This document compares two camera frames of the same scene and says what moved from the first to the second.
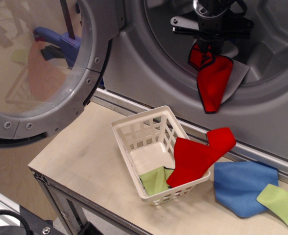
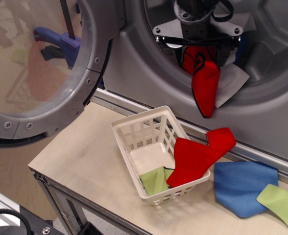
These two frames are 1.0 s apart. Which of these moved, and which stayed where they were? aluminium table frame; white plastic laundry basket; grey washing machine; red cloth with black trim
Moved: red cloth with black trim
Stayed: grey washing machine; white plastic laundry basket; aluminium table frame
